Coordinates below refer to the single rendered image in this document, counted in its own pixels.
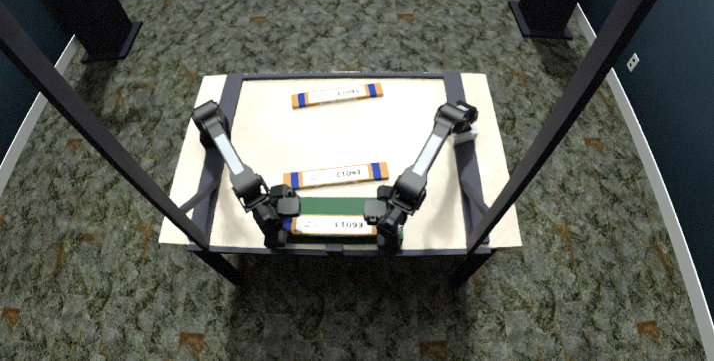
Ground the green flat rectangular platform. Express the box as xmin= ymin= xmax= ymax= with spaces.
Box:
xmin=286 ymin=197 xmax=377 ymax=245

